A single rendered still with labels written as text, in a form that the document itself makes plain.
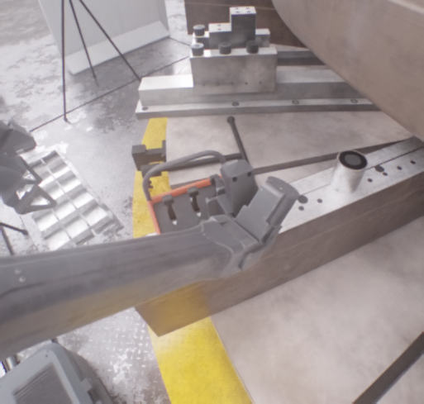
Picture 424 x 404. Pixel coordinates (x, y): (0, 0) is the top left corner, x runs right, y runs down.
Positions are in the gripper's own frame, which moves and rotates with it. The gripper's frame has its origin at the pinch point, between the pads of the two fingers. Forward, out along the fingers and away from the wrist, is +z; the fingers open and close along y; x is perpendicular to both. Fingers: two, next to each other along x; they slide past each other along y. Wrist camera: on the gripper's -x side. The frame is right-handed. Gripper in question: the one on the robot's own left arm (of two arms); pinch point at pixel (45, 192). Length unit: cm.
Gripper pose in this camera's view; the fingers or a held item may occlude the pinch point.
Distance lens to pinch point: 73.3
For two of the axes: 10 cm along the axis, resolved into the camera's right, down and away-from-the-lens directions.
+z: 4.2, 3.0, 8.6
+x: -6.2, 7.9, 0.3
